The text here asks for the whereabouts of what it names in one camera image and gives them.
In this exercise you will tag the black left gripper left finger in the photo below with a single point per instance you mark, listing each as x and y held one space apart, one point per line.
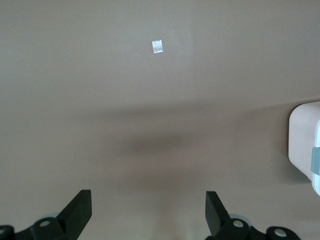
75 212

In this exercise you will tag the pink plastic storage box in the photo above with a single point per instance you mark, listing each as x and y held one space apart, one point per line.
300 140

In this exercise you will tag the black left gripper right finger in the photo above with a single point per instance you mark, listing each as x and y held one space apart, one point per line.
215 215

